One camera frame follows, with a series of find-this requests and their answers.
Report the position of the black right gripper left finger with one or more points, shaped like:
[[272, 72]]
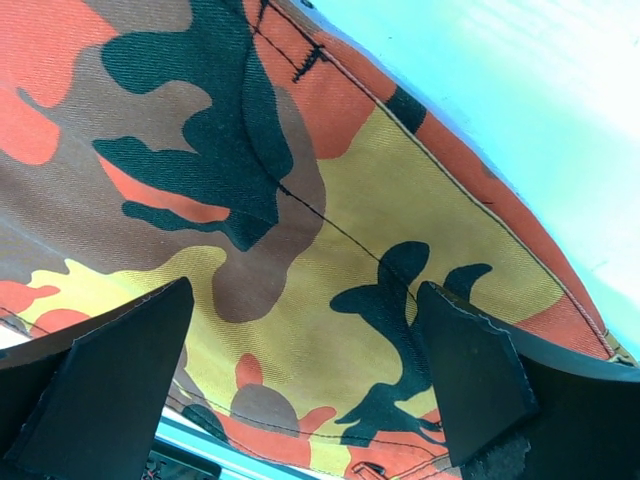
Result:
[[85, 402]]

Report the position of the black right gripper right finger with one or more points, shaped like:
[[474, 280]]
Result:
[[515, 406]]

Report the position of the orange camouflage trousers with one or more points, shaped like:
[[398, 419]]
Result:
[[304, 195]]

